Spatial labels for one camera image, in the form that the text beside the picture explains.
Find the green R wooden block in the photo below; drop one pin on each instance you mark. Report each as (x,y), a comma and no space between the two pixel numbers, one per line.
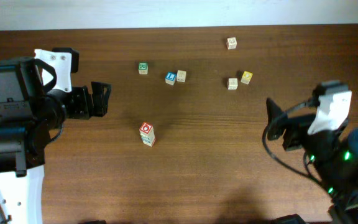
(150,143)

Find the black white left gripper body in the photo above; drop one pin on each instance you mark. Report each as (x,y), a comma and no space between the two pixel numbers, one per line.
(79,100)

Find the plain wooden block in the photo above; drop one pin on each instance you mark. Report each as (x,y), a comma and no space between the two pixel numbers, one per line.
(232,83)
(149,134)
(181,76)

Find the yellow wooden block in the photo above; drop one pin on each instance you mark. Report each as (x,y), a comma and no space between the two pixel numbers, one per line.
(246,77)

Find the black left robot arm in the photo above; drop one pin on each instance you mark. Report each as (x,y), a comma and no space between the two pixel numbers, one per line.
(23,141)

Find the blue L wooden block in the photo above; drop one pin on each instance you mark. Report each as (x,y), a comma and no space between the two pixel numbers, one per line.
(170,78)

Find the plain wooden block front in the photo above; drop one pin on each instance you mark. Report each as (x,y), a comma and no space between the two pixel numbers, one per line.
(149,134)

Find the green R block far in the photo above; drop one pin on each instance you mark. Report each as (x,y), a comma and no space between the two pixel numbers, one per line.
(143,68)

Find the plain wooden block centre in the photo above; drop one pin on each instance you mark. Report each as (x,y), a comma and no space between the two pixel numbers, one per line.
(181,76)

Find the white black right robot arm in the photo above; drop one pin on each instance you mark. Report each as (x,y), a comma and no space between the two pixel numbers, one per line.
(329,161)

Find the plain wooden block right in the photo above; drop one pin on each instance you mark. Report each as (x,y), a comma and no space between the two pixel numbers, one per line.
(232,83)

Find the wooden block red drawing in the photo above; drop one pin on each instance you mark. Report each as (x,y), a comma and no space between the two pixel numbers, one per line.
(146,127)

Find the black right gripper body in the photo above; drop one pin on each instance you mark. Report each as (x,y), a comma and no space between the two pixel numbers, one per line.
(294,134)

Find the wooden block blue side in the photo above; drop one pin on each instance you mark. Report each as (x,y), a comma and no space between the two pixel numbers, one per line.
(146,138)

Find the wooden block red side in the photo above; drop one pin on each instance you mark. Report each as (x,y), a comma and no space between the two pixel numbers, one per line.
(231,43)

